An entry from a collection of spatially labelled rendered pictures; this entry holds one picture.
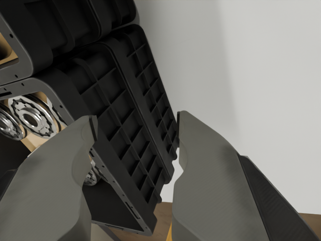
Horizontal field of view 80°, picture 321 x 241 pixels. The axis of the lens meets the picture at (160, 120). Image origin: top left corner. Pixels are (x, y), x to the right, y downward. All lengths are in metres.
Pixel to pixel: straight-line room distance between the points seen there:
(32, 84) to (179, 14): 0.25
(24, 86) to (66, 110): 0.05
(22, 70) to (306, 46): 0.36
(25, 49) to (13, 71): 0.04
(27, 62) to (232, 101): 0.33
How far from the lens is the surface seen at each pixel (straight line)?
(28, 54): 0.20
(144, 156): 0.34
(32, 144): 0.59
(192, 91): 0.40
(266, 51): 0.37
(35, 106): 0.40
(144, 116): 0.32
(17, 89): 0.25
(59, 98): 0.21
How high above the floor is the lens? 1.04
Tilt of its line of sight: 47 degrees down
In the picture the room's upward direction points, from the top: 151 degrees counter-clockwise
